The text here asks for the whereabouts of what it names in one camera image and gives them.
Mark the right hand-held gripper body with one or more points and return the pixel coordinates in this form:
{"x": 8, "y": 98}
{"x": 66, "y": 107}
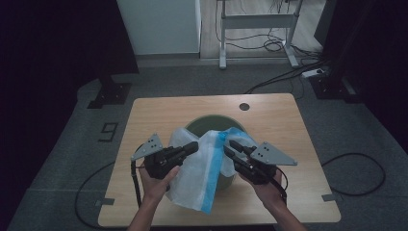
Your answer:
{"x": 261, "y": 170}

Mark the black curtain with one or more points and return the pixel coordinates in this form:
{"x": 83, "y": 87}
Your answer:
{"x": 372, "y": 48}
{"x": 48, "y": 48}

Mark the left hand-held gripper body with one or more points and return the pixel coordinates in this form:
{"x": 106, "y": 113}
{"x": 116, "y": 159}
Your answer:
{"x": 158, "y": 163}

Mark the black stand base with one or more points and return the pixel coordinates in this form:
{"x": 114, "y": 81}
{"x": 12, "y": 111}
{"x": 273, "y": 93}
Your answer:
{"x": 330, "y": 88}
{"x": 110, "y": 94}

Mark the white bag with blue band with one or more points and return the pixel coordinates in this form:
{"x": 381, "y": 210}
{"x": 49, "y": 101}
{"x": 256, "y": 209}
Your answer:
{"x": 192, "y": 179}

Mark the white metal desk frame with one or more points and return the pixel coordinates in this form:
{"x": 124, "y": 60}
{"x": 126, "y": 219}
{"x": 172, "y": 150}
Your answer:
{"x": 256, "y": 21}

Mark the dark round table grommet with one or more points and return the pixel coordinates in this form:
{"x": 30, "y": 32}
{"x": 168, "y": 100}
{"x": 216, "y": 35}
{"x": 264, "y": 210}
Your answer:
{"x": 244, "y": 107}

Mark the white power strip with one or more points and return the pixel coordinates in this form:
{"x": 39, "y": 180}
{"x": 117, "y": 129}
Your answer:
{"x": 312, "y": 73}

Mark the grey floor tape piece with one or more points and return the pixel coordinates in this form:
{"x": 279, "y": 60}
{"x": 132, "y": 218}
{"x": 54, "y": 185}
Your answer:
{"x": 105, "y": 201}
{"x": 328, "y": 197}

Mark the green round bin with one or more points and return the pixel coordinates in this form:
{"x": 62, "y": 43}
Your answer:
{"x": 208, "y": 125}

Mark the white cabinet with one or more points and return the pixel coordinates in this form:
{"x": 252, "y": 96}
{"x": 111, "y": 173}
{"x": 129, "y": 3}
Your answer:
{"x": 160, "y": 25}

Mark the person's right hand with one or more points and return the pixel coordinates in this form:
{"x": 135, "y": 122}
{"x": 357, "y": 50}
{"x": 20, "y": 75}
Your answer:
{"x": 267, "y": 192}

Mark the person's left hand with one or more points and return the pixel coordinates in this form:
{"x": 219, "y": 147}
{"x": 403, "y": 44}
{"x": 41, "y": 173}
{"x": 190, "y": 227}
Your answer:
{"x": 155, "y": 189}

